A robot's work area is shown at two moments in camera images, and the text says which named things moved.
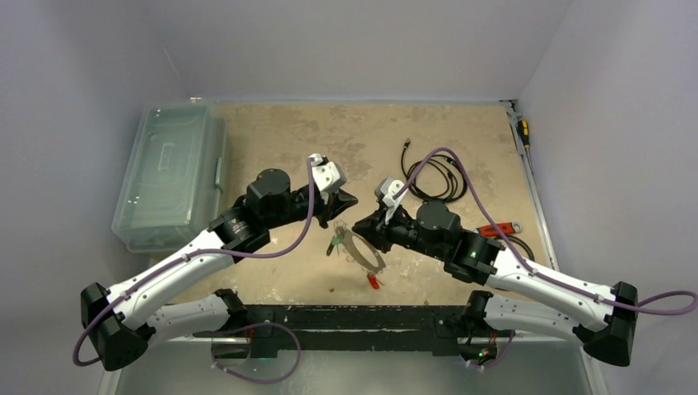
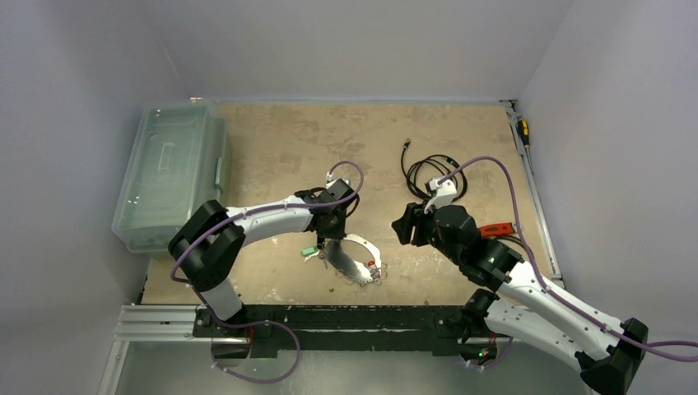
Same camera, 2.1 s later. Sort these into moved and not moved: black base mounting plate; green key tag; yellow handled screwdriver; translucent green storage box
Moved: green key tag
Not moved: black base mounting plate; yellow handled screwdriver; translucent green storage box
